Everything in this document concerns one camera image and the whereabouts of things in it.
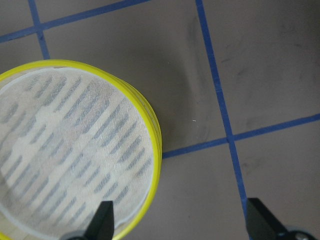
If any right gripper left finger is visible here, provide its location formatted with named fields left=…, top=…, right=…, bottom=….
left=64, top=201, right=115, bottom=240

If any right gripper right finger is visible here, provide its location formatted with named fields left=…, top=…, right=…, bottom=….
left=245, top=197, right=315, bottom=240

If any yellow steamer layer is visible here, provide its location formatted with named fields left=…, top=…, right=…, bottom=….
left=0, top=60, right=162, bottom=240
left=111, top=76, right=163, bottom=163

